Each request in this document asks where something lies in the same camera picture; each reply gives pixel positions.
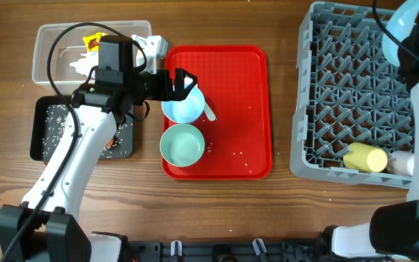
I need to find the left black cable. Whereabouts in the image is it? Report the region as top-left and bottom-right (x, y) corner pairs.
(0, 22), (151, 262)

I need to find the green bowl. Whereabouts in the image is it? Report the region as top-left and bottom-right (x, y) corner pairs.
(159, 124), (205, 167)

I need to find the white plastic spoon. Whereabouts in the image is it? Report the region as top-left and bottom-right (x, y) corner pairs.
(204, 103), (216, 122)

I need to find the clear plastic bin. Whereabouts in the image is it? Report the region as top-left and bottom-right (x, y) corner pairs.
(32, 20), (152, 94)

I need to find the grey dishwasher rack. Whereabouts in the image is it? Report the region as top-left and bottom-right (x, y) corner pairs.
(290, 1), (415, 188)

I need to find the white napkin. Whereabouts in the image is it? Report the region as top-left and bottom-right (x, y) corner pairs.
(70, 51), (98, 76)

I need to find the large light blue plate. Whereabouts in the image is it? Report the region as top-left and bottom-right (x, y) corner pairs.
(382, 0), (419, 67)

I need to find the red serving tray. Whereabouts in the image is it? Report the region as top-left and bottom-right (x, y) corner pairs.
(161, 45), (273, 180)

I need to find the light blue bowl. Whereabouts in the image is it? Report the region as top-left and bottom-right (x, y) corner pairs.
(161, 86), (205, 124)

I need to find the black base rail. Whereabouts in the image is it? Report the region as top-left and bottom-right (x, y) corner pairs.
(129, 239), (319, 262)

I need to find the red yellow snack wrapper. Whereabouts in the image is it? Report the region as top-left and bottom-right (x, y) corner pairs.
(82, 32), (107, 52)

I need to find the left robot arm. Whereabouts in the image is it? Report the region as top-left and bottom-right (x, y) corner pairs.
(0, 35), (198, 261)

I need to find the black plastic tray bin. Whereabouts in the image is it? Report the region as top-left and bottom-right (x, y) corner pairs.
(30, 96), (134, 164)

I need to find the yellow plastic cup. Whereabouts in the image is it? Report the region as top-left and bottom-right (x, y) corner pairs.
(343, 143), (388, 172)

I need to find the orange carrot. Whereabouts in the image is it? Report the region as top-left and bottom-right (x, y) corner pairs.
(105, 137), (116, 149)

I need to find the pink plastic cup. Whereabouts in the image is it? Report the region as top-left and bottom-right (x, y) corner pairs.
(386, 151), (415, 176)

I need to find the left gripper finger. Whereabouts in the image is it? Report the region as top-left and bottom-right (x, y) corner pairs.
(175, 68), (198, 83)
(172, 79), (198, 101)

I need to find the white rice pile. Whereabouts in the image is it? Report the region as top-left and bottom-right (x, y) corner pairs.
(41, 104), (70, 162)

